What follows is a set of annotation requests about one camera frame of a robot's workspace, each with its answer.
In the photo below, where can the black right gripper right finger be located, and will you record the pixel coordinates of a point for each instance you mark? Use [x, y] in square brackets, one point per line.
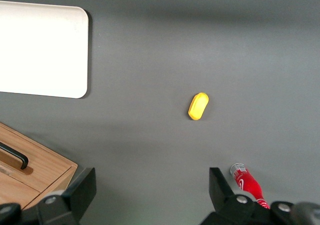
[221, 195]

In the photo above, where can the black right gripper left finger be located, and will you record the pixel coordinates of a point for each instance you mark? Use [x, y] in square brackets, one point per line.
[80, 195]

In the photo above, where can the white rectangular tray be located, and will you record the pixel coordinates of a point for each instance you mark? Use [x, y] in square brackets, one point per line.
[42, 50]

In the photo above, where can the wooden drawer front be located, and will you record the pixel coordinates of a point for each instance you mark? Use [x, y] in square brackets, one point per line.
[15, 190]
[47, 160]

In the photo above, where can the wooden drawer cabinet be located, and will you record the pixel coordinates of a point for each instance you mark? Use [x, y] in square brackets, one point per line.
[42, 165]

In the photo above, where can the small yellow plastic object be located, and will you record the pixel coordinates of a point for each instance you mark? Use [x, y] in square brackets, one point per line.
[198, 106]

